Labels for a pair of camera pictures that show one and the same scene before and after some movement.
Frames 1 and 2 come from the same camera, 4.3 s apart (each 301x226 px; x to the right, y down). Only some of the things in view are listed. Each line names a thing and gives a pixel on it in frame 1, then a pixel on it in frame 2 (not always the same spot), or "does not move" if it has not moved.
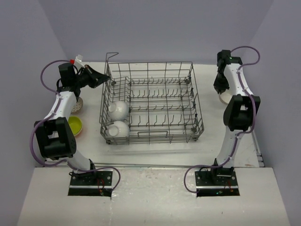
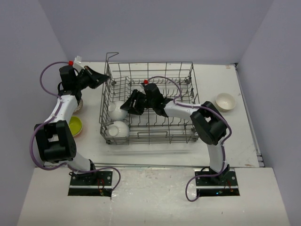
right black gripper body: x=221 y=82 → x=141 y=100
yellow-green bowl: x=75 y=125 does not move
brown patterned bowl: x=78 y=105 does not move
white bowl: x=118 y=110 does not move
